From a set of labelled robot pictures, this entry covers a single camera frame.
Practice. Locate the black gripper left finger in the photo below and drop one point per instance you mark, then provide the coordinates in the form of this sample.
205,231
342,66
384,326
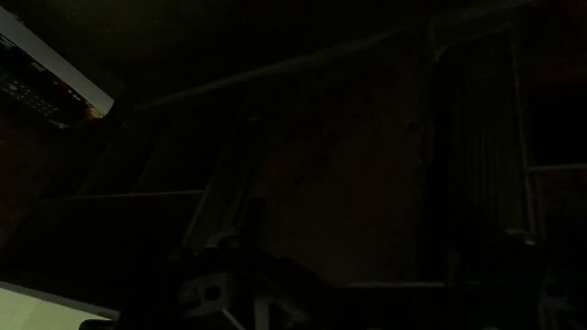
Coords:
208,295

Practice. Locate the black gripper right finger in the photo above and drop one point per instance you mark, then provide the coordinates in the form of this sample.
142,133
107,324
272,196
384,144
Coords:
560,302

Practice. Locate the dark-covered thick book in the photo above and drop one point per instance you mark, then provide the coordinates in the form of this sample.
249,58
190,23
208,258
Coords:
56,78

